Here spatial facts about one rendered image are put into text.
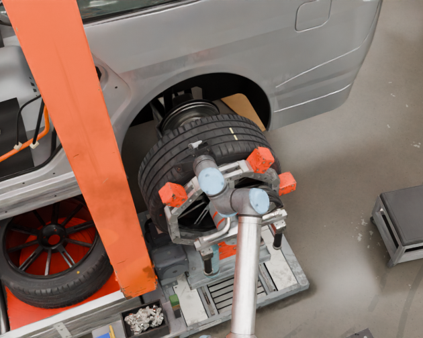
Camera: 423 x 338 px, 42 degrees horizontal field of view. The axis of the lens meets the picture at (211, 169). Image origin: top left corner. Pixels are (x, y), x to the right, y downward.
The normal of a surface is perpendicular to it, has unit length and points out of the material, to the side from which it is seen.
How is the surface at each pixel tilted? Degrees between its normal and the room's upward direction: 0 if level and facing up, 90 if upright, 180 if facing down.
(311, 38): 90
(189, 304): 0
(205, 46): 90
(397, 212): 0
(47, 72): 90
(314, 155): 0
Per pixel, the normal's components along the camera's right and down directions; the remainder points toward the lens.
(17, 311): -0.04, -0.58
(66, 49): 0.36, 0.75
